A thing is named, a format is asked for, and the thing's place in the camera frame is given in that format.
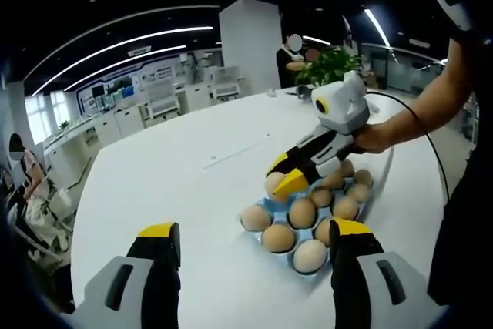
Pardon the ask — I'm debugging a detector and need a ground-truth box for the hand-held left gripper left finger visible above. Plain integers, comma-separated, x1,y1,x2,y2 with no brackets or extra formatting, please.
75,221,182,329

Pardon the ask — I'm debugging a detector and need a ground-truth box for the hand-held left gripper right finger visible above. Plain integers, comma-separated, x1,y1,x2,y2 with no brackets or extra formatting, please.
327,217,440,329

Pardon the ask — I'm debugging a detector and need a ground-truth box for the single brown egg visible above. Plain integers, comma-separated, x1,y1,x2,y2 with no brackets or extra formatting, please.
264,171,289,203

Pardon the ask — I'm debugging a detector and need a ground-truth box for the blue egg tray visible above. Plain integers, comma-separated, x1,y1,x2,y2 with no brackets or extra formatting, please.
240,174,374,280

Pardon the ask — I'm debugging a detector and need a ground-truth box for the cluster of brown eggs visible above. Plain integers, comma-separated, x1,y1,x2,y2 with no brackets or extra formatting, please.
240,158,374,277

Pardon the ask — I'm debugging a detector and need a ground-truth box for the person's right hand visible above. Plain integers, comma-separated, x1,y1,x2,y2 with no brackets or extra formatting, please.
354,120,404,155

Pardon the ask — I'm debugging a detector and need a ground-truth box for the green potted plant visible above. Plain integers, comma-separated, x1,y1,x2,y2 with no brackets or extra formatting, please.
294,45,363,89

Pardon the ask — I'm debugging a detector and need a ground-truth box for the long ceiling light strip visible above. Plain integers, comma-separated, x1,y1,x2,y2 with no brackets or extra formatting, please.
30,26,214,97
364,8,392,48
63,45,188,93

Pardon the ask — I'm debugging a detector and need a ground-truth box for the white chair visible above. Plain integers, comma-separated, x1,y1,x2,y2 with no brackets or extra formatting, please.
148,81,182,119
210,66,242,102
36,184,75,253

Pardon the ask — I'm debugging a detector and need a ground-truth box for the person's torso in black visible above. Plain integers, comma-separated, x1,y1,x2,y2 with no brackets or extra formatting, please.
426,35,493,307

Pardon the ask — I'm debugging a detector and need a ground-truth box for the white table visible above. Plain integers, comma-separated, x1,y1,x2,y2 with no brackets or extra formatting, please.
71,86,450,329

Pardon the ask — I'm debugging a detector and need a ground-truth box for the white square pillar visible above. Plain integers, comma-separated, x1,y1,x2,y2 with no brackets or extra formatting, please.
218,0,282,96

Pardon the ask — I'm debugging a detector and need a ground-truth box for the white cabinet row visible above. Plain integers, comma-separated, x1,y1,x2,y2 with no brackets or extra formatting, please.
44,107,146,187

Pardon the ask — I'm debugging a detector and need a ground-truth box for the bright window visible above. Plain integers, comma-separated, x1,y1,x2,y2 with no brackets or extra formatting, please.
25,92,66,145

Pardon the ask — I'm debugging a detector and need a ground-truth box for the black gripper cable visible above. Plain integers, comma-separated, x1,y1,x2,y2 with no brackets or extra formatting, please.
364,89,451,202

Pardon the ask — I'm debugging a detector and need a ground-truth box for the blue framed wall display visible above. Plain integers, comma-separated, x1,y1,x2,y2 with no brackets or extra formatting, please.
76,61,186,112

